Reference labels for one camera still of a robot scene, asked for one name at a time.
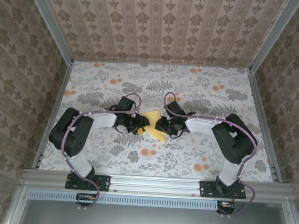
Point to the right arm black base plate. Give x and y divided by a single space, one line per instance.
205 190

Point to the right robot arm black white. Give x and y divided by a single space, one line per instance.
235 142

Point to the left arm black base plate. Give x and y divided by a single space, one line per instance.
102 183

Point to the wide aluminium frame rail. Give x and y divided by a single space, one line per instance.
155 184

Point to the thin aluminium rail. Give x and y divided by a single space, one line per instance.
162 64

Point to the right aluminium side rail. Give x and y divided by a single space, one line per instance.
264 124

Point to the right aluminium frame post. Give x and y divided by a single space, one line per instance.
272 38

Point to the aluminium side rail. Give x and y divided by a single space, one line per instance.
264 124
54 111

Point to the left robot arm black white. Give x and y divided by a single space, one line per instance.
71 137

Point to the floral table covering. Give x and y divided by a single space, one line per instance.
161 163

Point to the left aluminium frame post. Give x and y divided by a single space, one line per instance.
52 25

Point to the aluminium frame post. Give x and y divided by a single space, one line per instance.
52 25
272 38

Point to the grey metal panel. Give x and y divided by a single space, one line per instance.
153 221

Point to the yellow cloth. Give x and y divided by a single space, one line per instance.
152 130

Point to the left aluminium side rail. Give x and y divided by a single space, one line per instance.
54 111

